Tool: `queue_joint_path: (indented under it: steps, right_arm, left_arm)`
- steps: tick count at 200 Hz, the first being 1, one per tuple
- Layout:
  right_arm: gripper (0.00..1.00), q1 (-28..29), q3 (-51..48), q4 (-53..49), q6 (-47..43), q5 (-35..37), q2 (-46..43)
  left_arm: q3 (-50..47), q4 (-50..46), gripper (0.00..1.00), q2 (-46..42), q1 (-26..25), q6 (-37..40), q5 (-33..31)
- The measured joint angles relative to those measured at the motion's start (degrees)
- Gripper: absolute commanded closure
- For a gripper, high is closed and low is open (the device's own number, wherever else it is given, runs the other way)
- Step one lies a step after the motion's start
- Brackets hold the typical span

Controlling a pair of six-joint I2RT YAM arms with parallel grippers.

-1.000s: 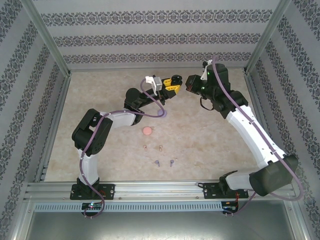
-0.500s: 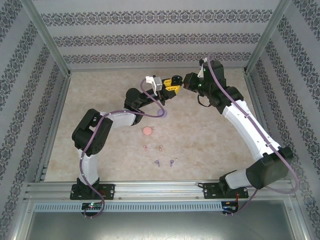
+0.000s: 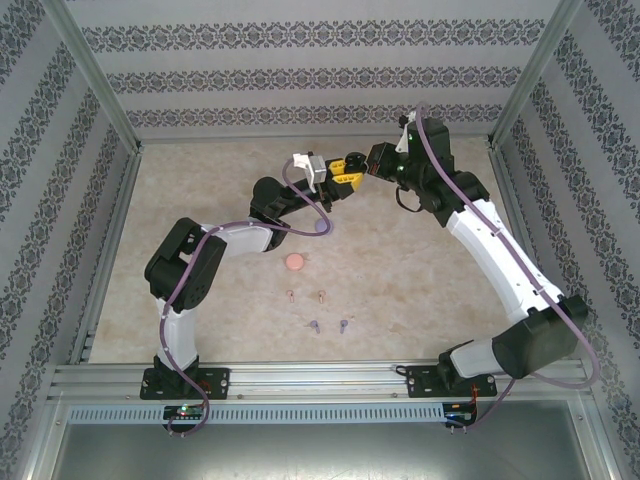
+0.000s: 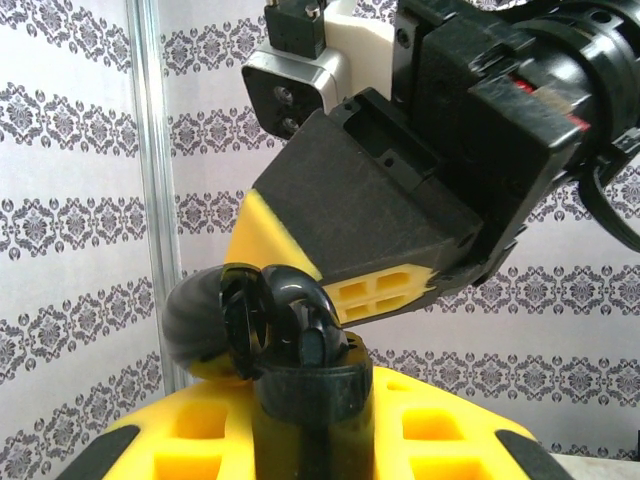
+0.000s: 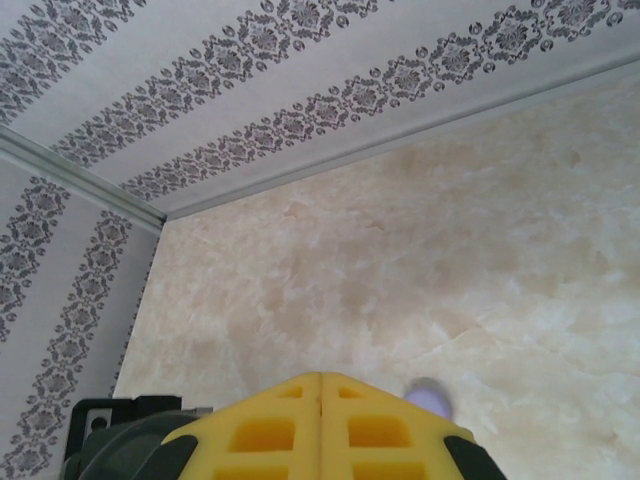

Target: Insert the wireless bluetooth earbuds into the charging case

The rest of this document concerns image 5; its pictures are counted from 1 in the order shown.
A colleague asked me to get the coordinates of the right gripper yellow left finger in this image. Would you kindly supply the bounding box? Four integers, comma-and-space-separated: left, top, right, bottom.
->
162, 371, 322, 480

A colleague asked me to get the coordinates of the thin aluminium wall strip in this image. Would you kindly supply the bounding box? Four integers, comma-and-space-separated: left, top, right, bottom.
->
162, 49, 640, 224

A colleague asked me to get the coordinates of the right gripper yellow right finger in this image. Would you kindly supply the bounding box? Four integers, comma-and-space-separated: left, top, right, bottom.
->
320, 371, 485, 480

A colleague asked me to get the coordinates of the purple earbud charging case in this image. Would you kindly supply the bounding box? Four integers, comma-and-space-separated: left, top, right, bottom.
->
403, 377, 455, 420

